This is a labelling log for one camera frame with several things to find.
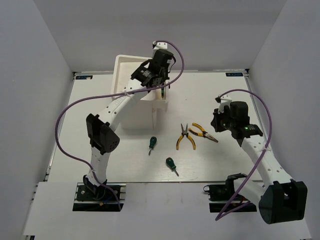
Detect white top drawer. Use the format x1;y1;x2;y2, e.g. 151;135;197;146
152;86;170;111

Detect yellow orange long pliers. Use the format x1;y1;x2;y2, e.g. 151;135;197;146
188;122;219;143

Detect white drawer cabinet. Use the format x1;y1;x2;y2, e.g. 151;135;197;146
111;54;159;130

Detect yellow needle nose pliers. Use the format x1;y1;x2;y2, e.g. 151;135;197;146
175;122;196;151

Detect green stubby screwdriver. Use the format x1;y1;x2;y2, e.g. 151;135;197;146
165;157;179;177
148;136;157;156

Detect small black precision screwdriver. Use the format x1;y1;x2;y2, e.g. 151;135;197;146
161;88;165;99

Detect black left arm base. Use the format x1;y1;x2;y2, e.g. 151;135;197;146
72;182;121;213

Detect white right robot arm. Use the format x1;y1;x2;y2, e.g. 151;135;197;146
211;98;308;224

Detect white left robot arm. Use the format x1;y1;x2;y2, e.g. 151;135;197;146
83;49;175;200

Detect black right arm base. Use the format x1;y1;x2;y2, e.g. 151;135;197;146
203;173;257;213

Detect blue right corner label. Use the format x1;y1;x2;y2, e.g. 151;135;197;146
225;72;244;77

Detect blue corner label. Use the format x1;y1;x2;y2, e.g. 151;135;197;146
75;75;93;80
225;72;244;77

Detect blue left corner label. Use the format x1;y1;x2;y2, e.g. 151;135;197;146
75;75;93;80

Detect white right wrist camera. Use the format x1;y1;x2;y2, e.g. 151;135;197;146
215;93;232;114

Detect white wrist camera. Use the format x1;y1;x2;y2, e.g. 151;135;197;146
152;41;168;51
215;93;232;114

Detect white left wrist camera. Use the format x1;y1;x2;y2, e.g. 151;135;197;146
152;41;168;51

